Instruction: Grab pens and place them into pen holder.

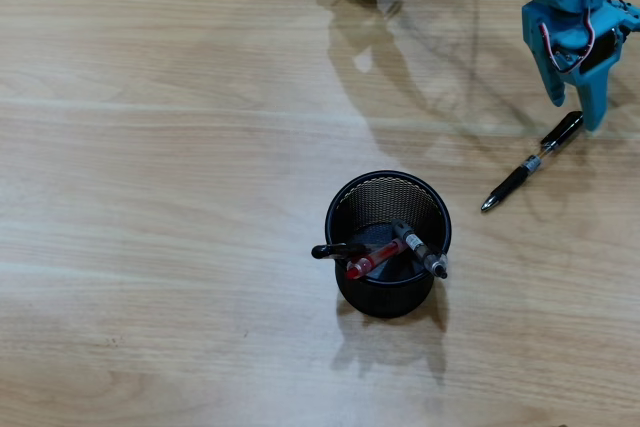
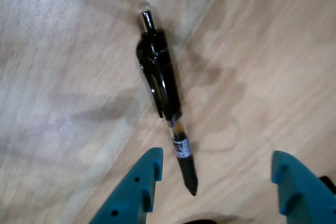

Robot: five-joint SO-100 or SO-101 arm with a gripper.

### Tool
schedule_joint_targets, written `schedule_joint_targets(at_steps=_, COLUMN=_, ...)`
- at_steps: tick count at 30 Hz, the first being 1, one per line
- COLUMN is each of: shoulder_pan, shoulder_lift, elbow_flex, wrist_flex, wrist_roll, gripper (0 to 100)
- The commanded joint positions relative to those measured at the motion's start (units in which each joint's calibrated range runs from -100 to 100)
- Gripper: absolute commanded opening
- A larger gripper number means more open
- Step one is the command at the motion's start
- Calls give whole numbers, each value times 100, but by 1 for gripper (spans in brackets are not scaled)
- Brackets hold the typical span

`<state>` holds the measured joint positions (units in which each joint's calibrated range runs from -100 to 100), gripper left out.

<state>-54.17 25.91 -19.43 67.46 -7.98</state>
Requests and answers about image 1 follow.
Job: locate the black mesh pen holder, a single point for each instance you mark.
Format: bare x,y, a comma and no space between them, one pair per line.
390,302

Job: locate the red retractable pen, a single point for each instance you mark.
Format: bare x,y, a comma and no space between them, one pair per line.
372,259

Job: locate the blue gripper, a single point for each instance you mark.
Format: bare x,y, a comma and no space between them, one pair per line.
546,39

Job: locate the clear capped black pen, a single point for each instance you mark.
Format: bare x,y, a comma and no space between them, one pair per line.
330,251

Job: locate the grey grip retractable pen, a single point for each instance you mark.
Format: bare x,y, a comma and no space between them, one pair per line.
420,249

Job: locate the black retractable pen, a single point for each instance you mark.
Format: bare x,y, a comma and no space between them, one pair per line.
510,182

